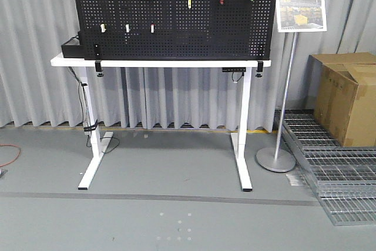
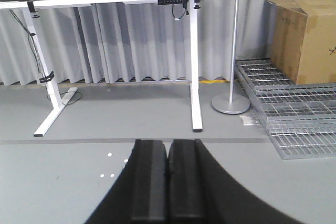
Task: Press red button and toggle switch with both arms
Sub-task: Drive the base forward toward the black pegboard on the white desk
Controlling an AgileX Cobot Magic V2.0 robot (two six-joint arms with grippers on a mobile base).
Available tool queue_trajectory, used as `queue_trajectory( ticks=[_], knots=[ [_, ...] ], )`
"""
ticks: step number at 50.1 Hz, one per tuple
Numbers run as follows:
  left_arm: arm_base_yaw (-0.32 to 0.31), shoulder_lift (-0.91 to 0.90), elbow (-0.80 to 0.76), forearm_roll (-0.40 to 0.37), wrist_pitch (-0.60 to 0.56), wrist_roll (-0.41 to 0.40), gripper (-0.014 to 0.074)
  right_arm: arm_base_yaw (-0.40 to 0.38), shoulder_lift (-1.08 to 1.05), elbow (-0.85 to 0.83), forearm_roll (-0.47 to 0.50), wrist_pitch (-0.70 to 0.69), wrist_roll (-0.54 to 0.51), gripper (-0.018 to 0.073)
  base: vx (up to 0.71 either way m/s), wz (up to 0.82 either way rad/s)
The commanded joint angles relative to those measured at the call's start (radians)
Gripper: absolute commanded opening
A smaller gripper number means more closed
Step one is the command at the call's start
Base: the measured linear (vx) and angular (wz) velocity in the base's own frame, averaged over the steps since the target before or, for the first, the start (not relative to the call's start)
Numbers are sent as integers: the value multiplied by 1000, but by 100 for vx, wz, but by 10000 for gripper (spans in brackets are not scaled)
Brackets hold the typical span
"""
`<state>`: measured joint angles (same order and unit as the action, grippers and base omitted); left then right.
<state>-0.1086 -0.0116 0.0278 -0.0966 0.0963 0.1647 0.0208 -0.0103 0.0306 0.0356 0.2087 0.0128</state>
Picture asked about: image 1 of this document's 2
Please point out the metal floor grating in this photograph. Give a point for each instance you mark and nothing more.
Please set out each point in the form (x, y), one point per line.
(341, 178)

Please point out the left black desk clamp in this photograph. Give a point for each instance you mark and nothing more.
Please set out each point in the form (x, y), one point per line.
(98, 59)

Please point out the silver sign stand pole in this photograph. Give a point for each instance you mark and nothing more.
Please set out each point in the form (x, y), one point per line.
(276, 159)

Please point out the framed picture sign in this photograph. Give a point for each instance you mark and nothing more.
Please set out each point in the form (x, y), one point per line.
(301, 16)

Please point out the black desk clamp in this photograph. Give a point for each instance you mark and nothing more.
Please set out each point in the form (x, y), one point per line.
(260, 63)
(98, 59)

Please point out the black perforated pegboard panel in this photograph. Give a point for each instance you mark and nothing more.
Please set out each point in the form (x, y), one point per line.
(232, 31)

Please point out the brown cardboard box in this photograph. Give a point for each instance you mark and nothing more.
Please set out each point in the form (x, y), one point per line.
(345, 104)

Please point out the right black desk clamp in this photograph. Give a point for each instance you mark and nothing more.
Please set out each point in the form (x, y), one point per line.
(260, 63)

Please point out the black box on desk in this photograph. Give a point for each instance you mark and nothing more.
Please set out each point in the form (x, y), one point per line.
(74, 47)

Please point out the white standing desk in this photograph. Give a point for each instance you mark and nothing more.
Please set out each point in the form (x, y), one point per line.
(238, 138)

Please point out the small yellow-tipped white switch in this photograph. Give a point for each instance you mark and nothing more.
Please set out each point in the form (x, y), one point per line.
(103, 28)

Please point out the black desk control box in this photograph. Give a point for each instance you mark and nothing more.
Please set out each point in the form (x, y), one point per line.
(233, 69)

